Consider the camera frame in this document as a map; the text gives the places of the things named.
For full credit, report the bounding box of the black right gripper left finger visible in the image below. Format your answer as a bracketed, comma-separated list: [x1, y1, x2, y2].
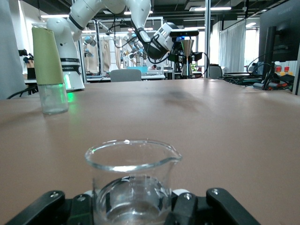
[4, 190, 94, 225]

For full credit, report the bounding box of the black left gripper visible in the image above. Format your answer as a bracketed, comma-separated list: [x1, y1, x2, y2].
[171, 38, 203, 63]

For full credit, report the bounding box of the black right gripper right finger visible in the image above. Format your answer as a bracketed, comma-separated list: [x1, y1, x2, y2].
[164, 187, 262, 225]

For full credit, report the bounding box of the steel double jigger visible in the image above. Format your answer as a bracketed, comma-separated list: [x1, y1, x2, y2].
[180, 39, 195, 79]

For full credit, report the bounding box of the clear glass beaker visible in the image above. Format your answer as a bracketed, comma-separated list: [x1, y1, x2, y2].
[84, 139, 183, 225]

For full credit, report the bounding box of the background blue jointed robot arm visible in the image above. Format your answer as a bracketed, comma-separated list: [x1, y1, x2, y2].
[121, 32, 147, 68]
[82, 35, 97, 58]

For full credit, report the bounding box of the grey office chair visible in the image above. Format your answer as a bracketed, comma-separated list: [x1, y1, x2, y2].
[110, 69, 143, 83]
[208, 65, 223, 80]

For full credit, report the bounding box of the metal pillar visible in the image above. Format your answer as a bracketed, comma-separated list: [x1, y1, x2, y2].
[204, 0, 211, 78]

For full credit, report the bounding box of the white curtain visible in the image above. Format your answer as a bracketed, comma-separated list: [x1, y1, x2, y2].
[219, 22, 246, 73]

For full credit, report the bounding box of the black computer monitor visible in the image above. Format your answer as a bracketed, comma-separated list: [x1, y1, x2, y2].
[259, 2, 300, 94]

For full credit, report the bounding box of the green sleeved glass bottle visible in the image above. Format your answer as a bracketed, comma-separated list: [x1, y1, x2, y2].
[31, 23, 69, 115]

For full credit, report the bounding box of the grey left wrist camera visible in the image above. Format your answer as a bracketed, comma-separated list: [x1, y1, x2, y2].
[169, 28, 200, 38]

